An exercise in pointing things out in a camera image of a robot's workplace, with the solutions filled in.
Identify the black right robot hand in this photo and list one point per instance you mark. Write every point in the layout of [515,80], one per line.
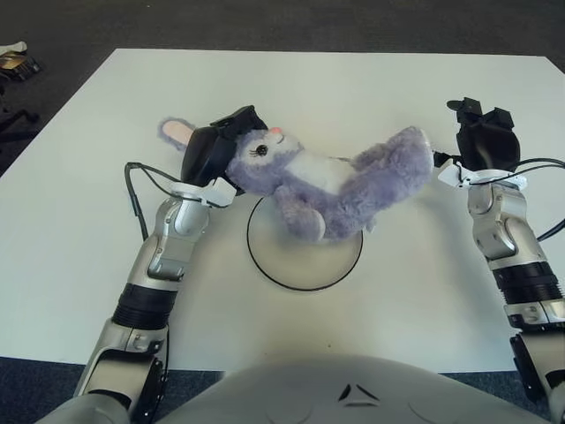
[485,146]

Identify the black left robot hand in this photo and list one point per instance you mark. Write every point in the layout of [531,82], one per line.
[203,154]

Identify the purple plush rabbit doll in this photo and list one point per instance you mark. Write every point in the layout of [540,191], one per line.
[331,185]

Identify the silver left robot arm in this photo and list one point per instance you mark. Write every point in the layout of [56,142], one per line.
[163,256]

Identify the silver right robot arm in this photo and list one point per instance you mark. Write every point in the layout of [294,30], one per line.
[507,238]

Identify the white plate black rim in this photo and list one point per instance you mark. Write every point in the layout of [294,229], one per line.
[304,265]

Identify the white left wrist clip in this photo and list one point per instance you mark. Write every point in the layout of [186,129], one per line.
[216,194]

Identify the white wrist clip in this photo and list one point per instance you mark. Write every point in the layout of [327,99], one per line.
[450,176]
[216,194]

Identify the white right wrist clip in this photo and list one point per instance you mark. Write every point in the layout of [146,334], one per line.
[450,176]

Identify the dark box on floor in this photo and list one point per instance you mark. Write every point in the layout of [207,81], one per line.
[20,66]

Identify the white object on floor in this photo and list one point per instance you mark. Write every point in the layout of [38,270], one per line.
[13,47]

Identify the silver robot torso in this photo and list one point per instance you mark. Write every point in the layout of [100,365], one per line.
[353,393]

